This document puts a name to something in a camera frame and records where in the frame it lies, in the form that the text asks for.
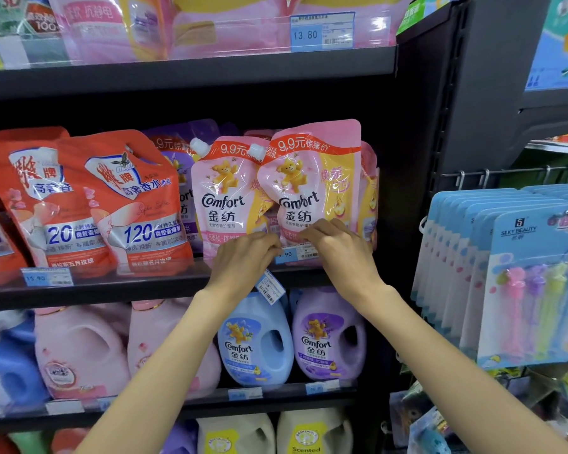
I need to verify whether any person's right hand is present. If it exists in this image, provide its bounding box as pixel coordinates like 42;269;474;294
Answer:
298;218;394;309

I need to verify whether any person's left hand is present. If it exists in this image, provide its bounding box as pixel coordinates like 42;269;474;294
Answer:
205;231;284;305

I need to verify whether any blue white shelf price tag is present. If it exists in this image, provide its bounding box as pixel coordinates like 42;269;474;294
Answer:
275;243;321;265

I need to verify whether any white barcode price tag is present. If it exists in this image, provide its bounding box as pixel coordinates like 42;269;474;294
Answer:
255;269;287;306

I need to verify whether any person's right forearm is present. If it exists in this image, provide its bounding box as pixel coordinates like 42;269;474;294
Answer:
357;281;568;454

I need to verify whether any person's left forearm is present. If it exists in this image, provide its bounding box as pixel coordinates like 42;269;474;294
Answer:
75;288;250;454

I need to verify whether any pink softener pouch white cap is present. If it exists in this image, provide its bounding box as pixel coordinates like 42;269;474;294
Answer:
189;136;274;268
250;119;363;257

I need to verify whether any purple softener bottle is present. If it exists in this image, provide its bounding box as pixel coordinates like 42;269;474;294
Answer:
291;287;368;381

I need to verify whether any light blue softener bottle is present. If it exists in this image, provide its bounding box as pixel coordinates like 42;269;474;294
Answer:
217;290;295;387

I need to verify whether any purple softener pouch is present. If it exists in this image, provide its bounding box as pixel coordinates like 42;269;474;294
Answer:
141;119;221;257

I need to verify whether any black shelf board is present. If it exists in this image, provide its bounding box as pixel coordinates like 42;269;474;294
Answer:
0;45;399;102
0;380;360;434
0;257;376;312

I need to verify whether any pink detergent bottle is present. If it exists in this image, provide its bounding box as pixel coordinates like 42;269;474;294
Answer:
127;298;222;399
33;304;132;400

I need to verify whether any small blue price label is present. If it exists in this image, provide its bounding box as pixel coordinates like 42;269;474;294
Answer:
227;387;264;402
305;379;341;396

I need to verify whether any row of blue blister cards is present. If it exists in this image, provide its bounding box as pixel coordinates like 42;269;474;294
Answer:
411;183;568;370

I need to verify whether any cream bottle yellow label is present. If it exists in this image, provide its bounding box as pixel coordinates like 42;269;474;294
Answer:
276;408;356;454
196;413;276;454

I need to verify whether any black shelf side panel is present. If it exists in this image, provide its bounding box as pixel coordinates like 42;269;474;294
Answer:
392;0;552;260

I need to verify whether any large blue white price label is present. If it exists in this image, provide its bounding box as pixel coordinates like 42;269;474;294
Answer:
289;12;356;53

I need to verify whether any small purple bottle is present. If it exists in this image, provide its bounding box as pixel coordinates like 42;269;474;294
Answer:
160;420;200;454

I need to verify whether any green package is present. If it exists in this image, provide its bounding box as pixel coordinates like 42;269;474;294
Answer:
396;0;428;35

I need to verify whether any orange bottle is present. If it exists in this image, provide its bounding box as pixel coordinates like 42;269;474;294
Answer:
51;427;92;454

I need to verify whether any blue detergent bottle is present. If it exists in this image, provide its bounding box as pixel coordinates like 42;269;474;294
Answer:
0;309;51;413

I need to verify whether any light blue poster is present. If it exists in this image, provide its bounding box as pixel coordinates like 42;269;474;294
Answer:
524;0;568;93

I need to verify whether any green bottle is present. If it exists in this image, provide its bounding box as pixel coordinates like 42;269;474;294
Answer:
9;430;49;454

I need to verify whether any white blue detergent package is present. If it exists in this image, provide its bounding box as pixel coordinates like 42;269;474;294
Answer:
0;0;73;70

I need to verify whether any metal hook rail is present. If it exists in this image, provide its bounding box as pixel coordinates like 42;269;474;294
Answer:
441;164;568;190

